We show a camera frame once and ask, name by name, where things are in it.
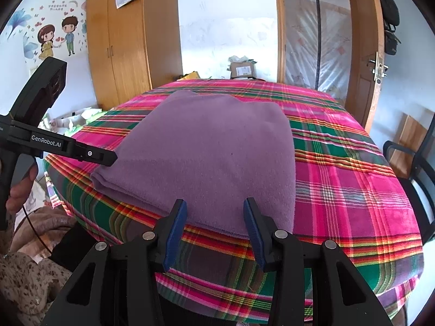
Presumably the purple fleece garment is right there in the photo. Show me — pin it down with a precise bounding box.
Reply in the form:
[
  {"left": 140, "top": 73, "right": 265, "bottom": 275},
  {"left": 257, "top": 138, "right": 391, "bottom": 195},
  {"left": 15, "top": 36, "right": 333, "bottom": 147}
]
[{"left": 91, "top": 90, "right": 296, "bottom": 237}]

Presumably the floral sleeve left forearm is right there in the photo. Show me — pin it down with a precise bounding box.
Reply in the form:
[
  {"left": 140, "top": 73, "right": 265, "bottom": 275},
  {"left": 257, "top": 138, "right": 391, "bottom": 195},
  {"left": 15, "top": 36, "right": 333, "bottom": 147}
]
[{"left": 0, "top": 206, "right": 102, "bottom": 326}]

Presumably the person's left hand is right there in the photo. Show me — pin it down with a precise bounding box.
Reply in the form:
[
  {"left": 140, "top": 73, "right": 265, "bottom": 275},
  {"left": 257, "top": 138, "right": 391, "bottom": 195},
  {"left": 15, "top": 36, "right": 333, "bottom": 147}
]
[{"left": 6, "top": 164, "right": 38, "bottom": 215}]

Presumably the wooden wardrobe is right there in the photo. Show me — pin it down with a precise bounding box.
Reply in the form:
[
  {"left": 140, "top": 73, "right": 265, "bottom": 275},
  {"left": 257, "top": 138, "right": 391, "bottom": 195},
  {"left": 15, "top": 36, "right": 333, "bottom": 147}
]
[{"left": 86, "top": 0, "right": 183, "bottom": 110}]

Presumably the yellow packet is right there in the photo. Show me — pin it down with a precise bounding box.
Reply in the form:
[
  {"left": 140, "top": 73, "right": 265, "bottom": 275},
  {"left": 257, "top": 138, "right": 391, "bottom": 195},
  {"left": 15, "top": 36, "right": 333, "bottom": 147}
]
[{"left": 178, "top": 71, "right": 201, "bottom": 81}]

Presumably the cardboard box with label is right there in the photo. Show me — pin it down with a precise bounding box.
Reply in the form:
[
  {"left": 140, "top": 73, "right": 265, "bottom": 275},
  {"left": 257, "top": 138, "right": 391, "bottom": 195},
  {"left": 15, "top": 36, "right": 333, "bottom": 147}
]
[{"left": 229, "top": 56, "right": 257, "bottom": 80}]

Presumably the black office chair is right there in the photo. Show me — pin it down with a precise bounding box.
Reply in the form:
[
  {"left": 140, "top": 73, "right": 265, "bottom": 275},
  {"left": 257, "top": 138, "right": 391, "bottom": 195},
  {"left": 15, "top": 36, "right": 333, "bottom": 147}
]
[{"left": 383, "top": 115, "right": 434, "bottom": 244}]

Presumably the wooden door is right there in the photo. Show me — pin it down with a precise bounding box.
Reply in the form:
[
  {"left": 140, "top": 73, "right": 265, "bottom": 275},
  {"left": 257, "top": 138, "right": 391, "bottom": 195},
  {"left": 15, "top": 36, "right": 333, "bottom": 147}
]
[{"left": 345, "top": 0, "right": 385, "bottom": 133}]

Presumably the black bag on door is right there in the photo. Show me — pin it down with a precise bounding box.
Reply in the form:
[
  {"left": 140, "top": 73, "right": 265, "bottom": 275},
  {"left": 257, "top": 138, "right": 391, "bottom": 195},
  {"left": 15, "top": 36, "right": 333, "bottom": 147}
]
[{"left": 380, "top": 0, "right": 401, "bottom": 55}]

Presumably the black cable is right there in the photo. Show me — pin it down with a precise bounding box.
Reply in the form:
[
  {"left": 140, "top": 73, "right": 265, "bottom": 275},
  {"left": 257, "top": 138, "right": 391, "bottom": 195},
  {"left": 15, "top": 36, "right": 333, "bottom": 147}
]
[{"left": 21, "top": 205, "right": 54, "bottom": 255}]

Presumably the cartoon couple wall sticker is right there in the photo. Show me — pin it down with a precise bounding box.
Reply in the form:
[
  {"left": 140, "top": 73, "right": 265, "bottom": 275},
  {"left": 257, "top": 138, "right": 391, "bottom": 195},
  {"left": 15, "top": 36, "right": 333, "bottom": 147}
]
[{"left": 37, "top": 15, "right": 79, "bottom": 61}]

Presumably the metal door handle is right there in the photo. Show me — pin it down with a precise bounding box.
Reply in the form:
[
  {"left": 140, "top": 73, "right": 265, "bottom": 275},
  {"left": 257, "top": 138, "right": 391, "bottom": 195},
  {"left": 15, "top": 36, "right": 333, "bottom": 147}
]
[{"left": 367, "top": 52, "right": 389, "bottom": 84}]

